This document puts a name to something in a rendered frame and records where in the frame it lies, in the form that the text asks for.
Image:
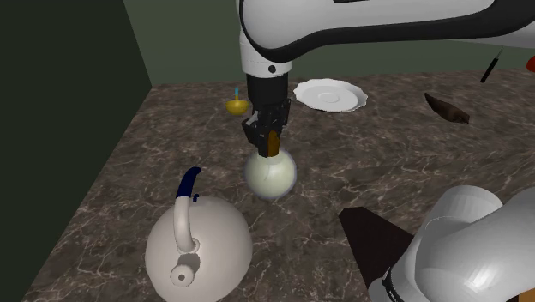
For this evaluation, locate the round pale flask brown neck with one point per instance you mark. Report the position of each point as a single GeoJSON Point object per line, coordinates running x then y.
{"type": "Point", "coordinates": [271, 173]}

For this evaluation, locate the yellow spinning top blue stem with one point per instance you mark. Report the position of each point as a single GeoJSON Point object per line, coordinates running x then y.
{"type": "Point", "coordinates": [237, 107]}

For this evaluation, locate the red round object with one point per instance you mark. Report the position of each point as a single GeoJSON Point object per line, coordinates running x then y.
{"type": "Point", "coordinates": [531, 65]}

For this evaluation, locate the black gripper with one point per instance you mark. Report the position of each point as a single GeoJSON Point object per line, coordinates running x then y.
{"type": "Point", "coordinates": [267, 90]}

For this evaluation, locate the black slim kitchen tool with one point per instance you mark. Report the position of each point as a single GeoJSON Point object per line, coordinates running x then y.
{"type": "Point", "coordinates": [489, 71]}

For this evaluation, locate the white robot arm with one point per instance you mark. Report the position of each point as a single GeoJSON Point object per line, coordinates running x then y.
{"type": "Point", "coordinates": [376, 21]}

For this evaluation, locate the dark brown elongated object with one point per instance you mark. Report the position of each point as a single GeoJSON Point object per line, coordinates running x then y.
{"type": "Point", "coordinates": [447, 111]}

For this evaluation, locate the dark robot stand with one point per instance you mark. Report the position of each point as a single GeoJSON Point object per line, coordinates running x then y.
{"type": "Point", "coordinates": [372, 242]}

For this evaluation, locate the white scalloped plate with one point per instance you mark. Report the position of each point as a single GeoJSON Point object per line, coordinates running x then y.
{"type": "Point", "coordinates": [330, 96]}

